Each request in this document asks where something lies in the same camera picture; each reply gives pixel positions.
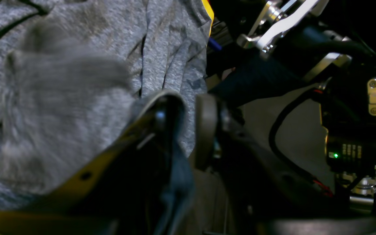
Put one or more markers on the grey long-sleeve shirt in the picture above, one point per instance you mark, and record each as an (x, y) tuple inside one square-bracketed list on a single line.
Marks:
[(71, 72)]

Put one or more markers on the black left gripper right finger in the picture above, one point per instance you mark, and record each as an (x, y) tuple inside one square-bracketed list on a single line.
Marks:
[(266, 195)]

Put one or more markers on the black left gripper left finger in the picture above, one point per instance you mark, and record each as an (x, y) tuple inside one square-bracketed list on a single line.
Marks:
[(140, 185)]

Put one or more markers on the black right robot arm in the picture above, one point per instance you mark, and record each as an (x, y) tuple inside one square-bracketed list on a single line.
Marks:
[(330, 44)]

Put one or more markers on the yellow table cloth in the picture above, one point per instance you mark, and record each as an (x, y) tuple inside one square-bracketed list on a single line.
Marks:
[(210, 13)]

